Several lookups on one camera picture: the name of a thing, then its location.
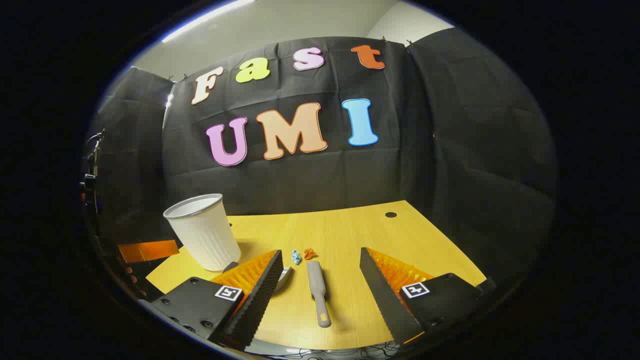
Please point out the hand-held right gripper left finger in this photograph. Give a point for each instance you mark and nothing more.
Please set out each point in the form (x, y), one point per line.
(262, 295)

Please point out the grey small broom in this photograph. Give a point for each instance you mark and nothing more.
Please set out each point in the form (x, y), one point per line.
(317, 285)

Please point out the black backdrop cloth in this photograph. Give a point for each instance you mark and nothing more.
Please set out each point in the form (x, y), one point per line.
(325, 185)

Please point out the orange paper scrap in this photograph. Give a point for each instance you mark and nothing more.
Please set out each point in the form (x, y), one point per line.
(310, 253)

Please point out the blue paper scrap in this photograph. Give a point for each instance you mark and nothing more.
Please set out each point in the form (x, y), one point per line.
(296, 257)

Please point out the wooden desktop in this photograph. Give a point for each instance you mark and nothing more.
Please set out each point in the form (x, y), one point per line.
(340, 235)

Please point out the white ribbed garbage bin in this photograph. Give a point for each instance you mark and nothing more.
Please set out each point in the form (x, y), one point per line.
(205, 235)

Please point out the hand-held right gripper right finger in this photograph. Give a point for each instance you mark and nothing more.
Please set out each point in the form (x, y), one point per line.
(382, 295)

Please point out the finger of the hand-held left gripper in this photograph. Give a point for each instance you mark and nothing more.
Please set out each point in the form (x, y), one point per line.
(150, 250)

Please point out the grey plastic dustpan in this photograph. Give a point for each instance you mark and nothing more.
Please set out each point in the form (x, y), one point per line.
(285, 277)

